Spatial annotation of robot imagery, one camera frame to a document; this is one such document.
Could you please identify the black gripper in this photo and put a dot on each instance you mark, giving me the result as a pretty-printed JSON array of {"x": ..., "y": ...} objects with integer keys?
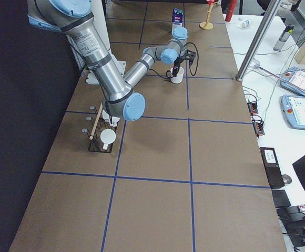
[{"x": 176, "y": 63}]

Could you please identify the white smiley face mug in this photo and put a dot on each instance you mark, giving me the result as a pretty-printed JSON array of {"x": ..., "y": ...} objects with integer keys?
[{"x": 179, "y": 77}]

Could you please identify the blue milk carton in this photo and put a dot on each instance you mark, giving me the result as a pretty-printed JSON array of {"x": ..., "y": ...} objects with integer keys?
[{"x": 177, "y": 18}]

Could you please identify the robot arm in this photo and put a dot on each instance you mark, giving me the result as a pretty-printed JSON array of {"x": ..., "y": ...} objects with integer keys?
[{"x": 126, "y": 104}]

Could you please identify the wooden round stand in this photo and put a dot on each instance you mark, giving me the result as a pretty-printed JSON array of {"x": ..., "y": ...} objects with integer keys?
[{"x": 207, "y": 25}]

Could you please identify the red bottle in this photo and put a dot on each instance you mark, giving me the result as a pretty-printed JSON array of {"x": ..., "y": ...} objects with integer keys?
[{"x": 230, "y": 11}]

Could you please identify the white ribbed HOME mug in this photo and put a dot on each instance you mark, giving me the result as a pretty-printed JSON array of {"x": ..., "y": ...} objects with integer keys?
[{"x": 107, "y": 136}]

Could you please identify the clear water bottle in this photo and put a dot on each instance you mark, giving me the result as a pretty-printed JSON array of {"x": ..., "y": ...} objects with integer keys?
[{"x": 283, "y": 38}]

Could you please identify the teach pendant far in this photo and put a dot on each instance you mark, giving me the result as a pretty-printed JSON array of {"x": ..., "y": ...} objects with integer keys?
[{"x": 296, "y": 76}]

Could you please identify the teach pendant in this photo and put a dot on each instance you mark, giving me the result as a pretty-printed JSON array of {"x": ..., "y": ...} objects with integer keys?
[
  {"x": 296, "y": 76},
  {"x": 293, "y": 108}
]

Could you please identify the teach pendant near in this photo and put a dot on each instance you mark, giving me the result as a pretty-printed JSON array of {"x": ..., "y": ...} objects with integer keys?
[{"x": 293, "y": 108}]

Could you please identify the black box with label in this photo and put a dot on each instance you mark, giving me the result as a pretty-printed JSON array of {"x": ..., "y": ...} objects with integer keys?
[{"x": 272, "y": 168}]

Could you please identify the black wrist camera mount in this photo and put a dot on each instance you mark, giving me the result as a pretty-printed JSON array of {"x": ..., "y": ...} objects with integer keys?
[{"x": 189, "y": 56}]

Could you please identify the aluminium frame post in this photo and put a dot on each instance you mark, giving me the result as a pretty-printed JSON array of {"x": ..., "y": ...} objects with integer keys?
[{"x": 259, "y": 35}]

